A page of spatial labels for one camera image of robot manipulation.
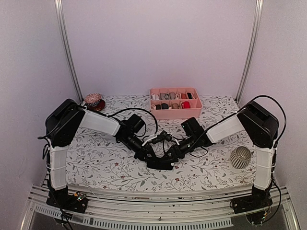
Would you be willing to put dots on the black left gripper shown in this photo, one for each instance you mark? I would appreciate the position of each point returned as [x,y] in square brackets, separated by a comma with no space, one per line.
[144,153]

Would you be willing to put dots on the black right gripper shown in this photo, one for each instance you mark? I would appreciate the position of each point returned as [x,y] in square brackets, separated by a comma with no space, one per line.
[175,152]

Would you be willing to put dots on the black underwear white lettering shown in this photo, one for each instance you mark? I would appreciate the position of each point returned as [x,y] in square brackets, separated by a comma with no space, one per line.
[160,164]

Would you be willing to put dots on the pink divided storage box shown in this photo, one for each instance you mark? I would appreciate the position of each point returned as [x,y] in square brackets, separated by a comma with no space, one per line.
[173,103]

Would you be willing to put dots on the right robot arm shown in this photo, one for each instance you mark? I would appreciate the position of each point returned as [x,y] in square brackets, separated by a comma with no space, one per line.
[261,127]

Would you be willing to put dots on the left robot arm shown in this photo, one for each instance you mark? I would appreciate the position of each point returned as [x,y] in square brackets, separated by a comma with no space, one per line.
[63,124]

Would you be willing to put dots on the striped round cup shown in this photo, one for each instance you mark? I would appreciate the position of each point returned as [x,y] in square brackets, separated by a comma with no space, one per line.
[240,157]

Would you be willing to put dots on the red patterned pincushion on saucer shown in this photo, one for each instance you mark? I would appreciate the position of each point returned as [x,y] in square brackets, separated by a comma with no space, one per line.
[95,102]

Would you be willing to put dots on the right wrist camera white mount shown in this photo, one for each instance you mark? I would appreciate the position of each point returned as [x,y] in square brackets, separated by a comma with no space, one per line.
[168,137]

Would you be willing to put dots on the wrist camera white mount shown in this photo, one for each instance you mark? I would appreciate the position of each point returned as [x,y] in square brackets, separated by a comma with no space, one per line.
[153,139]
[168,137]

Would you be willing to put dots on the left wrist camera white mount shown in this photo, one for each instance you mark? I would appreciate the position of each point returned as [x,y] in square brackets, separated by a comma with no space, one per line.
[153,139]

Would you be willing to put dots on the aluminium front rail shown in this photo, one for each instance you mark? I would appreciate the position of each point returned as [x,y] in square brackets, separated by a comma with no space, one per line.
[196,210]

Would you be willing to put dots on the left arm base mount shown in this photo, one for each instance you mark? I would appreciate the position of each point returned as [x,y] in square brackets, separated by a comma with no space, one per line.
[76,202]

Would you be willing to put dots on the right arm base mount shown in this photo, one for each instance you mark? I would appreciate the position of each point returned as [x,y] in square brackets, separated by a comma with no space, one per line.
[256,200]

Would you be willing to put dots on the right aluminium frame post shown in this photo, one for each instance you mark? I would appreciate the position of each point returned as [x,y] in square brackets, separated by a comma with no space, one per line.
[251,47]

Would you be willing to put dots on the aluminium frame post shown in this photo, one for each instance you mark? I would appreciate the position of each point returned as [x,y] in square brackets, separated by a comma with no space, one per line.
[251,47]
[67,50]

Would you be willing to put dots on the left aluminium frame post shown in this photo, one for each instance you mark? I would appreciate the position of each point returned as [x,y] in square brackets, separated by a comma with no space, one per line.
[67,50]

